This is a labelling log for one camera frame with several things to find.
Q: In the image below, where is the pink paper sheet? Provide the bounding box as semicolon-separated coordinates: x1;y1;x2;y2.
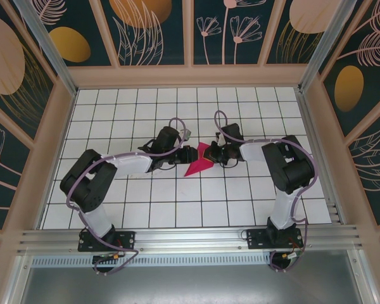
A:
183;142;217;177

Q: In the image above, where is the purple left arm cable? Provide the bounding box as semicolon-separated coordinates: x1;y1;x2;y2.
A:
65;117;188;277

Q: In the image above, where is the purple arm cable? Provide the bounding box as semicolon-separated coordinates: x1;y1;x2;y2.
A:
65;117;188;277
213;110;320;274

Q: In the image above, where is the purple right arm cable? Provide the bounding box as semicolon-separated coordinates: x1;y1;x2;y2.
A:
213;110;320;274

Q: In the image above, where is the aluminium mounting rail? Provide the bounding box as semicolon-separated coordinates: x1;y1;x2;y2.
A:
17;224;367;254

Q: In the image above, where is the aluminium side rail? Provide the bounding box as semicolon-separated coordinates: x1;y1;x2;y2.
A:
296;88;348;226

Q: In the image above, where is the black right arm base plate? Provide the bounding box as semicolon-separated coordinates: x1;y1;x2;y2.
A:
246;227;304;251

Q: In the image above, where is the slotted grey cable duct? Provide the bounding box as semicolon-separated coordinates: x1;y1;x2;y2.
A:
31;253;273;267

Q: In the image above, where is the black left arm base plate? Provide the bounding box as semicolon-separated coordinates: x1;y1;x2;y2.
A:
78;229;136;253

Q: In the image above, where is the aluminium frame post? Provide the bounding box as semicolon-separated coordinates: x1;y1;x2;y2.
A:
298;0;359;93
12;0;79;96

